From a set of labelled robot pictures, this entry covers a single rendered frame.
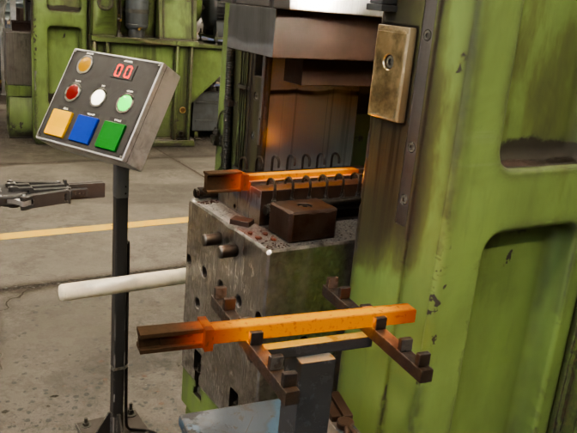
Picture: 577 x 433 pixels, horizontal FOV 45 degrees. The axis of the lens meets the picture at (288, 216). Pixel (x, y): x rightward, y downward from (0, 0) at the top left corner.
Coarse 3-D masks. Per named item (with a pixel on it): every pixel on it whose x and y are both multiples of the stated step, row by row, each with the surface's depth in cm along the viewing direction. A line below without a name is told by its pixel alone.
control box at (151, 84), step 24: (72, 72) 196; (96, 72) 192; (144, 72) 184; (168, 72) 184; (120, 96) 184; (144, 96) 181; (168, 96) 186; (48, 120) 194; (72, 120) 190; (120, 120) 182; (144, 120) 181; (48, 144) 199; (72, 144) 187; (120, 144) 179; (144, 144) 183
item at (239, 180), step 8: (320, 168) 167; (328, 168) 168; (336, 168) 168; (344, 168) 169; (352, 168) 170; (208, 176) 149; (216, 176) 150; (224, 176) 151; (232, 176) 152; (240, 176) 153; (248, 176) 153; (256, 176) 155; (264, 176) 156; (272, 176) 157; (280, 176) 158; (296, 176) 160; (208, 184) 150; (216, 184) 151; (224, 184) 152; (232, 184) 153; (240, 184) 154; (208, 192) 150; (216, 192) 151
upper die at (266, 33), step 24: (240, 24) 151; (264, 24) 142; (288, 24) 141; (312, 24) 144; (336, 24) 147; (360, 24) 150; (240, 48) 152; (264, 48) 143; (288, 48) 142; (312, 48) 145; (336, 48) 148; (360, 48) 152
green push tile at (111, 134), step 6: (102, 126) 183; (108, 126) 182; (114, 126) 181; (120, 126) 180; (126, 126) 180; (102, 132) 183; (108, 132) 182; (114, 132) 181; (120, 132) 180; (102, 138) 182; (108, 138) 181; (114, 138) 180; (120, 138) 180; (96, 144) 182; (102, 144) 181; (108, 144) 180; (114, 144) 179; (108, 150) 181; (114, 150) 179
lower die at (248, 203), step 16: (224, 192) 164; (240, 192) 157; (256, 192) 151; (272, 192) 151; (288, 192) 153; (304, 192) 155; (320, 192) 158; (336, 192) 160; (352, 192) 162; (240, 208) 158; (256, 208) 152
